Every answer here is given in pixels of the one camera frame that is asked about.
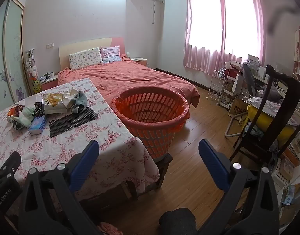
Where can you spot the grey office chair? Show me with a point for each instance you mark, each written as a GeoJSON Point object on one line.
{"type": "Point", "coordinates": [250, 78]}

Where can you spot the floral glass wardrobe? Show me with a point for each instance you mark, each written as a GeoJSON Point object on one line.
{"type": "Point", "coordinates": [10, 66]}

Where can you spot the person's black trouser knee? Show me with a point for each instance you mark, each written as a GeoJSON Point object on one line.
{"type": "Point", "coordinates": [178, 221]}

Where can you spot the pink curtain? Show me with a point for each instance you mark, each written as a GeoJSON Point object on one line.
{"type": "Point", "coordinates": [189, 29]}
{"type": "Point", "coordinates": [259, 29]}

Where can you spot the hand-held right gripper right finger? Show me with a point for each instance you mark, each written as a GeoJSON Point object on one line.
{"type": "Point", "coordinates": [213, 162]}

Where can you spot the beige pink headboard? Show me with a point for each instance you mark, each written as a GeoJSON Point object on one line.
{"type": "Point", "coordinates": [76, 45]}

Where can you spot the floral pillow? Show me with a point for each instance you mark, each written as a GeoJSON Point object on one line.
{"type": "Point", "coordinates": [85, 58]}

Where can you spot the blue tissue packet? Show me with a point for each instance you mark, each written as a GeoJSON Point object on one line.
{"type": "Point", "coordinates": [37, 125]}

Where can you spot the orange plastic laundry basket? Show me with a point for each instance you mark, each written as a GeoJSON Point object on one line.
{"type": "Point", "coordinates": [150, 117]}

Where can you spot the black mesh mat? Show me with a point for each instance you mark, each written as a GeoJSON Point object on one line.
{"type": "Point", "coordinates": [73, 121]}

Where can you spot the brown paper bag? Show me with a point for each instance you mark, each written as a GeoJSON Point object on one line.
{"type": "Point", "coordinates": [237, 109]}

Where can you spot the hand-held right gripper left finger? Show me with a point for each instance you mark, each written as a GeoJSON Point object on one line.
{"type": "Point", "coordinates": [84, 162]}

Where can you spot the small items on nightstand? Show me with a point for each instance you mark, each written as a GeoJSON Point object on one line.
{"type": "Point", "coordinates": [47, 76]}

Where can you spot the pile of boxes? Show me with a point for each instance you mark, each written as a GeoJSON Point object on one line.
{"type": "Point", "coordinates": [290, 173]}

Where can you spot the pink nightstand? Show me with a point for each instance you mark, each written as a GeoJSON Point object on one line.
{"type": "Point", "coordinates": [139, 61]}
{"type": "Point", "coordinates": [48, 84]}

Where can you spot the grey green cloth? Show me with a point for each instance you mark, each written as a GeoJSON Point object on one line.
{"type": "Point", "coordinates": [79, 101]}

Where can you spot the dark wooden chair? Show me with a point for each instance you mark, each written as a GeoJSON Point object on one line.
{"type": "Point", "coordinates": [290, 95]}

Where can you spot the wall switch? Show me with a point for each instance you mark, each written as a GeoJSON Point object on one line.
{"type": "Point", "coordinates": [49, 45]}

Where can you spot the yellow green plush toy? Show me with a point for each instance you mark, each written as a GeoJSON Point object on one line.
{"type": "Point", "coordinates": [37, 86]}

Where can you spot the bed with salmon duvet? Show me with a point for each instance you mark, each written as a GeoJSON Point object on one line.
{"type": "Point", "coordinates": [140, 76]}

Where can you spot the floral tablecloth table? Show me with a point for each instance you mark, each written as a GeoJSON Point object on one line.
{"type": "Point", "coordinates": [74, 149]}

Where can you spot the white shelf cart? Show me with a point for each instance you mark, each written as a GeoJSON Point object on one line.
{"type": "Point", "coordinates": [229, 90]}

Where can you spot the hanging plush toys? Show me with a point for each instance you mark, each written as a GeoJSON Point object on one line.
{"type": "Point", "coordinates": [32, 64]}

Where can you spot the pink striped pillow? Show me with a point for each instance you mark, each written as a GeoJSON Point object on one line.
{"type": "Point", "coordinates": [109, 53]}

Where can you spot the yellow cushion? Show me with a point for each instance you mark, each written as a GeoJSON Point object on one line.
{"type": "Point", "coordinates": [260, 115]}

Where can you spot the dark wooden stool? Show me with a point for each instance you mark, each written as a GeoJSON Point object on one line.
{"type": "Point", "coordinates": [163, 162]}

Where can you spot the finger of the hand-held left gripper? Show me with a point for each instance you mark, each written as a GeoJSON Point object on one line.
{"type": "Point", "coordinates": [13, 160]}

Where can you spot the white tube frame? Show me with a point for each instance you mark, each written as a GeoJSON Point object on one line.
{"type": "Point", "coordinates": [232, 124]}

